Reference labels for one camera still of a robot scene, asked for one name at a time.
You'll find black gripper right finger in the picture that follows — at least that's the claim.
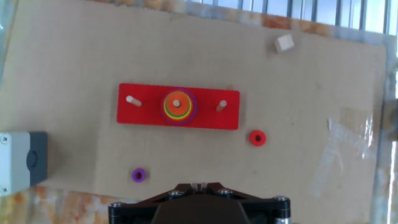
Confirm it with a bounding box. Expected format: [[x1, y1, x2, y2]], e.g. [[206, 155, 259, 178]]
[[198, 182, 292, 224]]

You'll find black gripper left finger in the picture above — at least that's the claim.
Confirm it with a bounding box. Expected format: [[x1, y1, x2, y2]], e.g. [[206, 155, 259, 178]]
[[108, 182, 200, 224]]

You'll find orange Hanoi ring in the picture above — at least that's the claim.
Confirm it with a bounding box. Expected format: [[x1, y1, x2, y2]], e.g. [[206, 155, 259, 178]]
[[164, 91, 192, 118]]

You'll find red Hanoi base with pegs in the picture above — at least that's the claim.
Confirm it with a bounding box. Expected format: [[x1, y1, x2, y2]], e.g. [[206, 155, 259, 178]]
[[116, 82, 241, 131]]

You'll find clear tape patch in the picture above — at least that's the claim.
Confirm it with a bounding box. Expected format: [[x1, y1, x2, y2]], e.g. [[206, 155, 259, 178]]
[[307, 107, 377, 197]]

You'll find brown cardboard sheet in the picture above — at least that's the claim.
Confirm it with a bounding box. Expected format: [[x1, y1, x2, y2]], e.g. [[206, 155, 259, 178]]
[[0, 0, 388, 215]]

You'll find grey box with red button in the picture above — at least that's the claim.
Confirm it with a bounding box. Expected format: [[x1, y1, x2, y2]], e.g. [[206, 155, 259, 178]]
[[0, 131, 49, 197]]

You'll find small wooden cube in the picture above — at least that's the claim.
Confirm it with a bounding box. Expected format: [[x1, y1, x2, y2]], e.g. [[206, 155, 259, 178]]
[[274, 34, 295, 54]]

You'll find small purple Hanoi ring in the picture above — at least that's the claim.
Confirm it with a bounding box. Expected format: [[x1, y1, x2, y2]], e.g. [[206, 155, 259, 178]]
[[131, 168, 147, 183]]

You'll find small red Hanoi ring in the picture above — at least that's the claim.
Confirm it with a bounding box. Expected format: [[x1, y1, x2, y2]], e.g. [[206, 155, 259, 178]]
[[249, 129, 267, 147]]

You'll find large purple Hanoi ring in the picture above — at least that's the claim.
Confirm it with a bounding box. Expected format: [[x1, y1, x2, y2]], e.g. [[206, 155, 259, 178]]
[[160, 88, 198, 126]]

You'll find yellow Hanoi ring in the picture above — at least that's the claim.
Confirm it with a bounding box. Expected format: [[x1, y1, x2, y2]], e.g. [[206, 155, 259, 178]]
[[162, 90, 194, 121]]

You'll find green Hanoi ring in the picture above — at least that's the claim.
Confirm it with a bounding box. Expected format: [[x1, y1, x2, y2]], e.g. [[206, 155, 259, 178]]
[[163, 90, 193, 119]]

